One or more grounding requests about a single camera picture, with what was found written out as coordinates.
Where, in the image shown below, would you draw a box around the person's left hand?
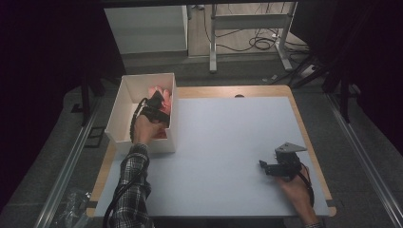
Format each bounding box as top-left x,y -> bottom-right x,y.
132,113 -> 166,147

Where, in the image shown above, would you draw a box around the light blue table mat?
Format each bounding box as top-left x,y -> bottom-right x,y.
93,96 -> 331,219

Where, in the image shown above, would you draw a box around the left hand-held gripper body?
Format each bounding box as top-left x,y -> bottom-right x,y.
139,104 -> 171,129

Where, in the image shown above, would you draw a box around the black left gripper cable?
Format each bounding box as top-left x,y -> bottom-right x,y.
128,97 -> 150,144

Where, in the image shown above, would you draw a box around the white cabinet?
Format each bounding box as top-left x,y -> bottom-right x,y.
104,5 -> 189,55

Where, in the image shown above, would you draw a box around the pink cloth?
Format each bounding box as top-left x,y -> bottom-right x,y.
147,85 -> 174,116

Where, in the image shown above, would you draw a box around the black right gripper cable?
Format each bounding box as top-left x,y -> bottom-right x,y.
297,161 -> 316,208

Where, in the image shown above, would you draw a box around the black floor cables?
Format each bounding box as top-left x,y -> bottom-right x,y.
217,18 -> 310,55

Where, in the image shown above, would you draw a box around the person's right hand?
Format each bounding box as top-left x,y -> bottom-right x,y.
275,166 -> 314,217

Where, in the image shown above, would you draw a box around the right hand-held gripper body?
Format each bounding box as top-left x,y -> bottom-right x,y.
264,142 -> 308,182

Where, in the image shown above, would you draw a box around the grey metal desk frame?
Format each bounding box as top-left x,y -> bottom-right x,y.
208,2 -> 299,74

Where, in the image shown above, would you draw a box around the aluminium rail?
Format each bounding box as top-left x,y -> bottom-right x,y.
32,96 -> 104,228
326,93 -> 403,228

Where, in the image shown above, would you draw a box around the wooden table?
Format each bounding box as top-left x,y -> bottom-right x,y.
86,84 -> 337,219

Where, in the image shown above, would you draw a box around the black stand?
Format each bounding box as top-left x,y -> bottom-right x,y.
70,75 -> 106,128

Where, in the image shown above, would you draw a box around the white power strip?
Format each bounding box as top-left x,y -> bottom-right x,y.
299,64 -> 318,79

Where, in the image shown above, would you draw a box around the clear plastic bag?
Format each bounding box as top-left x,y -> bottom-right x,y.
56,187 -> 93,224

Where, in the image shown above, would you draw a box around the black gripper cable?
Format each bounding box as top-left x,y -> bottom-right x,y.
128,97 -> 150,144
297,161 -> 316,208

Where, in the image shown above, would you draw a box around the white box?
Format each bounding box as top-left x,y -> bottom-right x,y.
104,72 -> 179,155

